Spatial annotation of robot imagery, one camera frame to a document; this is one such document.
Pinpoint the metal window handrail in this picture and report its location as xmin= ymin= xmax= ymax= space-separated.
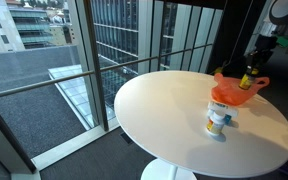
xmin=0 ymin=42 xmax=218 ymax=100

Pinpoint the white bottle orange label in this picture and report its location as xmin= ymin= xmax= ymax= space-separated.
xmin=206 ymin=111 xmax=226 ymax=136

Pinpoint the dark window mullion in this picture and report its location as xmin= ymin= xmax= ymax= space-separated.
xmin=82 ymin=0 xmax=110 ymax=132

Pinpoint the small yellow green object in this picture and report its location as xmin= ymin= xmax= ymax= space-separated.
xmin=211 ymin=66 xmax=225 ymax=75

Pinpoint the thin hanging cord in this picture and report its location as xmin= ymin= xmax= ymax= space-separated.
xmin=222 ymin=0 xmax=254 ymax=69

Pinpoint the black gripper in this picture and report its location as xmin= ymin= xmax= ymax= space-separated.
xmin=245 ymin=34 xmax=279 ymax=72

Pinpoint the black and yellow container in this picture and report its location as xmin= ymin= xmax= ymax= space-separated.
xmin=238 ymin=66 xmax=260 ymax=91

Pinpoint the white table pedestal base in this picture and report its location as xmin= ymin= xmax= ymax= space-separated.
xmin=140 ymin=158 xmax=198 ymax=180

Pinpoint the dark floor vent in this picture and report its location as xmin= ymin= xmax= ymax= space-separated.
xmin=119 ymin=132 xmax=135 ymax=145

